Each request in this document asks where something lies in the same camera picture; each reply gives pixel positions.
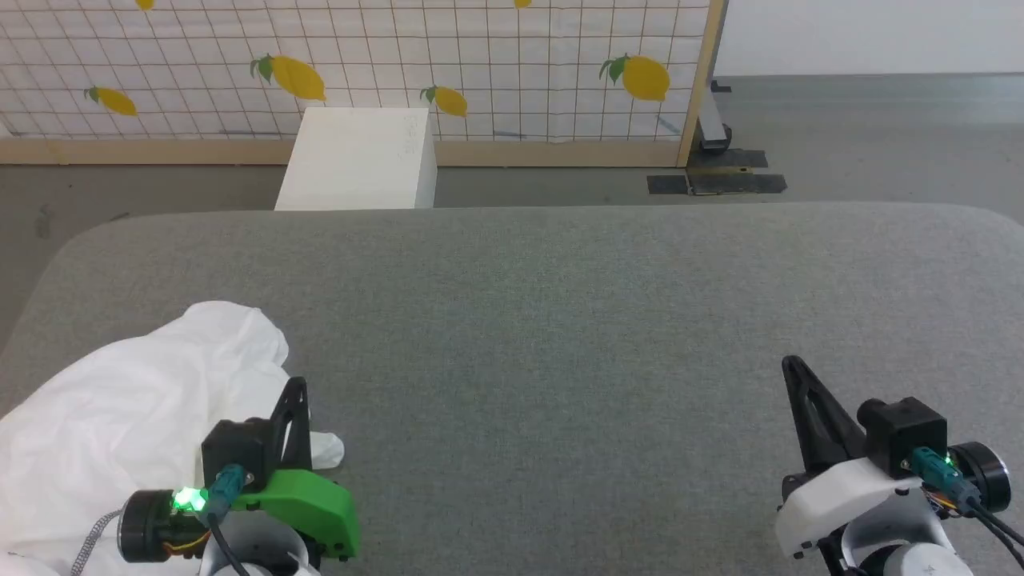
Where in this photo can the lemon print partition screen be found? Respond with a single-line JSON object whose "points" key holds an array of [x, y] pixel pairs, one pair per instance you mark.
{"points": [[360, 48]]}

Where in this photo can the grey fabric sofa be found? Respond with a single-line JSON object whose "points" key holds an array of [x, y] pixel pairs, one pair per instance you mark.
{"points": [[560, 320]]}

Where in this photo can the white long-sleeve garment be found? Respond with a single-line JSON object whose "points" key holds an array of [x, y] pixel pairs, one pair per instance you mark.
{"points": [[128, 400]]}

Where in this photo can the white rectangular box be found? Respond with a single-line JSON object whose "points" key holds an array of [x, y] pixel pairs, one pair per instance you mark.
{"points": [[360, 160]]}

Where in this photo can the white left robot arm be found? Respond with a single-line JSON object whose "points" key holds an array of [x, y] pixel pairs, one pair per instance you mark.
{"points": [[256, 552]]}

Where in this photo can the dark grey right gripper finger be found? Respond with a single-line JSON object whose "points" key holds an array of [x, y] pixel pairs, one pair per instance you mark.
{"points": [[820, 424]]}

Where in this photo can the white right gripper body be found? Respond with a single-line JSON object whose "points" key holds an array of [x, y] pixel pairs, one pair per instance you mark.
{"points": [[840, 496]]}

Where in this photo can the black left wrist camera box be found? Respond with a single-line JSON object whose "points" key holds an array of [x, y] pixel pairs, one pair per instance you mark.
{"points": [[236, 448]]}

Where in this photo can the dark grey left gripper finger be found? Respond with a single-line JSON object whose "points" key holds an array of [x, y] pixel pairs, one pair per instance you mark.
{"points": [[293, 432]]}

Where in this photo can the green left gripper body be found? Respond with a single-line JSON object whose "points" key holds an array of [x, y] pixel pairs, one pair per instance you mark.
{"points": [[312, 504]]}

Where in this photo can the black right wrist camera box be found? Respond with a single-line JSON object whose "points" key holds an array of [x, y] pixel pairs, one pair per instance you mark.
{"points": [[904, 432]]}

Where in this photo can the grey metal partition foot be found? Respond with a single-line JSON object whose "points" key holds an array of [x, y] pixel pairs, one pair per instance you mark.
{"points": [[714, 132]]}

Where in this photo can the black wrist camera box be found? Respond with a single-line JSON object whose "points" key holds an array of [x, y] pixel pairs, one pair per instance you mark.
{"points": [[236, 448], [904, 432]]}

